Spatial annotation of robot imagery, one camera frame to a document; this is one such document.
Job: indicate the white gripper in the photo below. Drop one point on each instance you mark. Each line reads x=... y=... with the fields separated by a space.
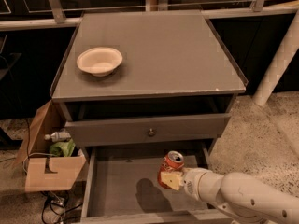
x=192 y=181

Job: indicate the red coke can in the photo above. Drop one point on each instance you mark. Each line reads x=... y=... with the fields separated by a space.
x=172 y=161

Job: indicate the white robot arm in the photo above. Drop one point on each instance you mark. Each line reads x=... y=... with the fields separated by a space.
x=239 y=196

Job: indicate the round metal drawer knob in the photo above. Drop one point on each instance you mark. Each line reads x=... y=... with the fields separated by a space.
x=151 y=132

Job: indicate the open grey middle drawer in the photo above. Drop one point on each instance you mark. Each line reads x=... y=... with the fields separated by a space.
x=122 y=187

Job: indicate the grey top drawer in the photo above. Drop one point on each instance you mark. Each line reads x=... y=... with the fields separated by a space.
x=106 y=132

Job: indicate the grey drawer cabinet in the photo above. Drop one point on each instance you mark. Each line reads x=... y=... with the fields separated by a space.
x=173 y=65

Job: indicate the green plastic bag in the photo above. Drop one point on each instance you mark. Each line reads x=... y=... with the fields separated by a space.
x=62 y=149

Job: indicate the clear plastic bottle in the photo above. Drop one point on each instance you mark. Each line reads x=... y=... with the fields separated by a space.
x=58 y=136

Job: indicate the brown cardboard box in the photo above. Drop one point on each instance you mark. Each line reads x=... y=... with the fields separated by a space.
x=45 y=172

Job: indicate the white paper bowl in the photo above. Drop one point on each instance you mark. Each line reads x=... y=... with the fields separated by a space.
x=100 y=61

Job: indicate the white slanted pole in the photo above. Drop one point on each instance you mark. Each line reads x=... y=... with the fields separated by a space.
x=279 y=64

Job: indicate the metal window railing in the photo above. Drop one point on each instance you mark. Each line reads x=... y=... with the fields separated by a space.
x=39 y=14

